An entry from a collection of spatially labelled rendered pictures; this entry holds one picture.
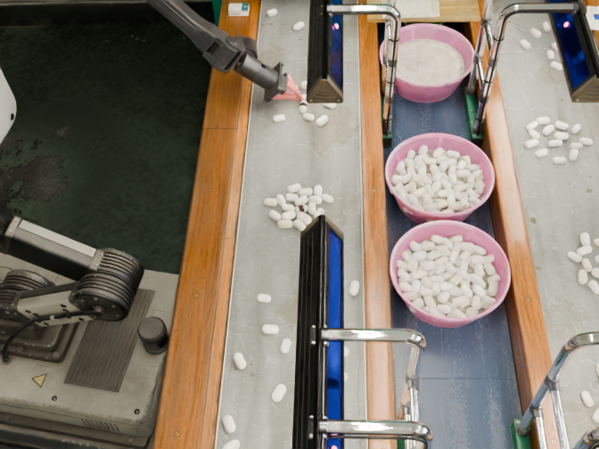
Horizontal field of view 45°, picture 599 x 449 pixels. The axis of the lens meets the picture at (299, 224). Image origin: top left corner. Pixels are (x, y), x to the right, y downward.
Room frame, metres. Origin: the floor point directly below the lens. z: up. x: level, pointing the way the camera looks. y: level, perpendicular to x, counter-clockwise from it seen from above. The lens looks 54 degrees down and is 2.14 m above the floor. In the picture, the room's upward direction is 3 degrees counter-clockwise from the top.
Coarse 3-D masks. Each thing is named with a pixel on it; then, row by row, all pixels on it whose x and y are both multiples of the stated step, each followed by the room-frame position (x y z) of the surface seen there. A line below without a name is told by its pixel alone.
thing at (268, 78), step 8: (264, 64) 1.46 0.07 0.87; (280, 64) 1.49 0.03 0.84; (264, 72) 1.44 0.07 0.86; (272, 72) 1.45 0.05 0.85; (280, 72) 1.46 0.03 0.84; (256, 80) 1.43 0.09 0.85; (264, 80) 1.43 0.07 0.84; (272, 80) 1.43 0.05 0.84; (280, 80) 1.43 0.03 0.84; (264, 88) 1.43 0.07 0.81; (272, 88) 1.42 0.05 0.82; (280, 88) 1.40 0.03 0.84; (264, 96) 1.42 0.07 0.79
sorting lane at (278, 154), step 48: (288, 0) 1.90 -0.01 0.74; (288, 48) 1.68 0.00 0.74; (288, 144) 1.29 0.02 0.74; (336, 144) 1.28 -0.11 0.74; (288, 192) 1.13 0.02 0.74; (336, 192) 1.12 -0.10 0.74; (240, 240) 1.00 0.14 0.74; (288, 240) 0.99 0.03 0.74; (240, 288) 0.86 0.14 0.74; (288, 288) 0.86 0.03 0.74; (240, 336) 0.74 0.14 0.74; (288, 336) 0.73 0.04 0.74; (240, 384) 0.63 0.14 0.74; (288, 384) 0.62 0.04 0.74; (240, 432) 0.53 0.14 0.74; (288, 432) 0.52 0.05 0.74
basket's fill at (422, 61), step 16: (400, 48) 1.66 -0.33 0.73; (416, 48) 1.65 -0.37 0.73; (432, 48) 1.65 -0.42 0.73; (448, 48) 1.64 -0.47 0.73; (400, 64) 1.58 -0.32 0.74; (416, 64) 1.58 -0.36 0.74; (432, 64) 1.58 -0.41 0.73; (448, 64) 1.57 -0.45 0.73; (416, 80) 1.52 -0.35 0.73; (432, 80) 1.51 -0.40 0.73; (448, 80) 1.51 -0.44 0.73
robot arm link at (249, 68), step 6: (246, 54) 1.46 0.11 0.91; (252, 54) 1.50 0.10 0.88; (240, 60) 1.46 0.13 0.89; (246, 60) 1.45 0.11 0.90; (252, 60) 1.45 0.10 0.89; (234, 66) 1.47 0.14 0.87; (240, 66) 1.44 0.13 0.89; (246, 66) 1.44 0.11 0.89; (252, 66) 1.44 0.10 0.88; (258, 66) 1.45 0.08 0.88; (240, 72) 1.43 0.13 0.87; (246, 72) 1.43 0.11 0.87; (252, 72) 1.43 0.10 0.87; (252, 78) 1.43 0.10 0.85
